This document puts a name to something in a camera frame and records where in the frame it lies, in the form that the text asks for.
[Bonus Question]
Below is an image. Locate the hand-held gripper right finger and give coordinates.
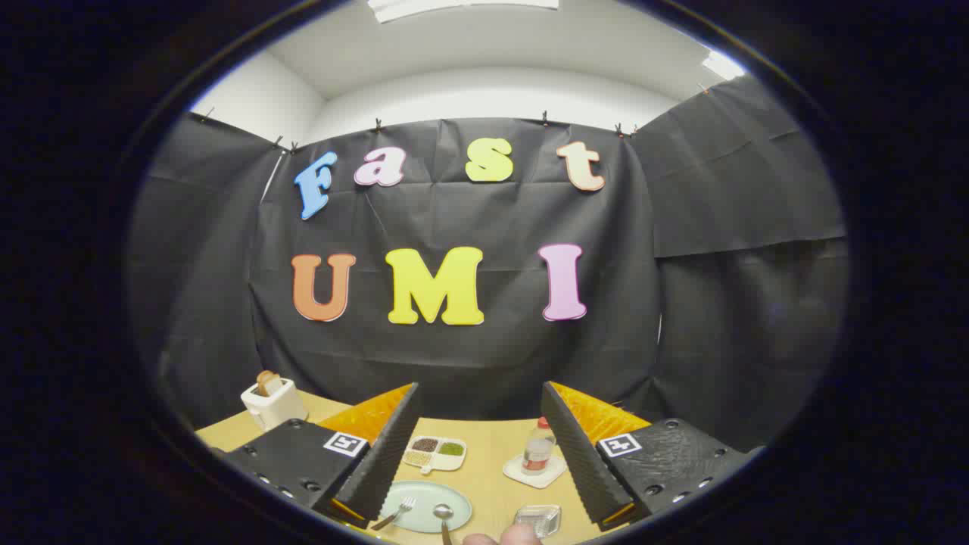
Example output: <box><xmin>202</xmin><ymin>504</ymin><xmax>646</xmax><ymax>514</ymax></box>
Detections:
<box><xmin>539</xmin><ymin>381</ymin><xmax>762</xmax><ymax>532</ymax></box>

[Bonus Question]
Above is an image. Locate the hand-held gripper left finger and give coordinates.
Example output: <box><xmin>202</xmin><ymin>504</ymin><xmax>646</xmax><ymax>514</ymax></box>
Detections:
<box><xmin>220</xmin><ymin>382</ymin><xmax>422</xmax><ymax>531</ymax></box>

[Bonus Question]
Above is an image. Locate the fork with wooden handle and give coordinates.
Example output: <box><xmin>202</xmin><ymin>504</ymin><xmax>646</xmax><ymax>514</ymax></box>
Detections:
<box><xmin>369</xmin><ymin>496</ymin><xmax>417</xmax><ymax>532</ymax></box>

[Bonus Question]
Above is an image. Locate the white square coaster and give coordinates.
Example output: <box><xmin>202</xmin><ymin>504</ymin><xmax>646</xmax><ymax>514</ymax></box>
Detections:
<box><xmin>503</xmin><ymin>453</ymin><xmax>569</xmax><ymax>490</ymax></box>

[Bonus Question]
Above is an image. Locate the clear bottle with red cap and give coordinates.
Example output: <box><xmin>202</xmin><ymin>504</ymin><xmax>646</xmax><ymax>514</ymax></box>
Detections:
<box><xmin>521</xmin><ymin>416</ymin><xmax>557</xmax><ymax>476</ymax></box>

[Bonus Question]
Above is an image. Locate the white divided tray with beans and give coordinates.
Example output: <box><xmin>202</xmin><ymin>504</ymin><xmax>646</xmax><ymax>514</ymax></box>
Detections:
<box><xmin>402</xmin><ymin>435</ymin><xmax>468</xmax><ymax>475</ymax></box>

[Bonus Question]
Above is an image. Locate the light green round plate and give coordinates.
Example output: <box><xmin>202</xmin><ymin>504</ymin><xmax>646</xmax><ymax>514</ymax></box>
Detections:
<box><xmin>379</xmin><ymin>481</ymin><xmax>473</xmax><ymax>534</ymax></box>

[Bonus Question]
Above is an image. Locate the white toaster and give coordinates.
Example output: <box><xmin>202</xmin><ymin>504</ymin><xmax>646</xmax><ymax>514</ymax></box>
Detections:
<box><xmin>241</xmin><ymin>376</ymin><xmax>310</xmax><ymax>432</ymax></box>

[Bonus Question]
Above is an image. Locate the ceiling light panel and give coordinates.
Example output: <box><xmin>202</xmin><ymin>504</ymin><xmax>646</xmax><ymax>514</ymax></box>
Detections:
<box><xmin>369</xmin><ymin>0</ymin><xmax>561</xmax><ymax>23</ymax></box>
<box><xmin>700</xmin><ymin>49</ymin><xmax>748</xmax><ymax>82</ymax></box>

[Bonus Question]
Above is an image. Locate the silver wire basket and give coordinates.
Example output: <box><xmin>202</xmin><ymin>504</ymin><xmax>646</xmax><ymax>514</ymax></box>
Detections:
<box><xmin>514</xmin><ymin>505</ymin><xmax>562</xmax><ymax>539</ymax></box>

